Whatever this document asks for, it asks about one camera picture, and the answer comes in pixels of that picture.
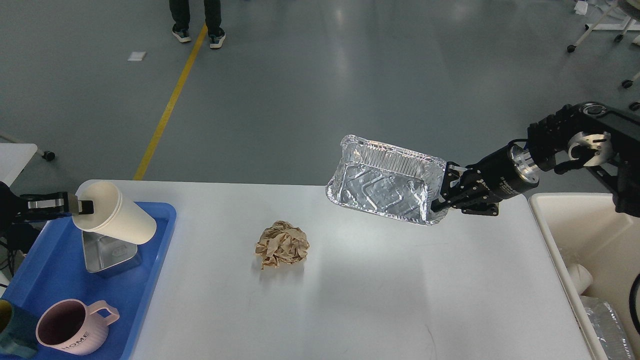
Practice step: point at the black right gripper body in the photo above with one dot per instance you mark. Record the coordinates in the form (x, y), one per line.
(505, 173)

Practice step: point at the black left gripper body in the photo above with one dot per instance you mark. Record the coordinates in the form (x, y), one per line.
(10, 206)

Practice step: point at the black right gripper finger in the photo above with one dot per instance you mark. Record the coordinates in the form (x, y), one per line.
(451, 191)
(475, 204)

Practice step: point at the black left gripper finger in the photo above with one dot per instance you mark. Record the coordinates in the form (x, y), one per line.
(40, 216)
(58, 202)

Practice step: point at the cream paper cup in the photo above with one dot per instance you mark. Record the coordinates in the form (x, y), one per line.
(115, 215)

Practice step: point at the stainless steel rectangular tin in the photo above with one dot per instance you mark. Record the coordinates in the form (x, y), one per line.
(107, 256)

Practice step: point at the aluminium foil tray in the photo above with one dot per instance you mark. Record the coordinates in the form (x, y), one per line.
(387, 180)

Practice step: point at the pink mug dark inside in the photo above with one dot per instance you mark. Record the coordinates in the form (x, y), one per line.
(73, 327)

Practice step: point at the brown paper ball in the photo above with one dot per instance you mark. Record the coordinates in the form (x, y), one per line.
(281, 243)

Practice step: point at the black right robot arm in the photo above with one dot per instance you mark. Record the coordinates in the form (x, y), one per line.
(590, 135)

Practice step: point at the white side table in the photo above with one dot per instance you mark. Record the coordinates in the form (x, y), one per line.
(14, 157)

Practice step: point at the blue plastic tray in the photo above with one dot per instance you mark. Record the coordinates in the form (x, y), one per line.
(55, 270)

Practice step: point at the cream plastic bin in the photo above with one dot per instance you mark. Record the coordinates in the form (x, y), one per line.
(585, 229)

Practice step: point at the teal cup in tray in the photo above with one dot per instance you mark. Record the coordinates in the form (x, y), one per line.
(18, 340)

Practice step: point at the white cup in bin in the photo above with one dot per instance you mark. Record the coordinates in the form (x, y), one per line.
(579, 277)

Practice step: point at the white paper on floor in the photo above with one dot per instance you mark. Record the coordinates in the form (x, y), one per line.
(136, 56)

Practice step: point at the foil tray in bin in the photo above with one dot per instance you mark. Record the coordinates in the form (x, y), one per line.
(608, 328)

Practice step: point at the white wheeled cart frame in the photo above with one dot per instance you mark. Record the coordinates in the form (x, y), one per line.
(630, 10)

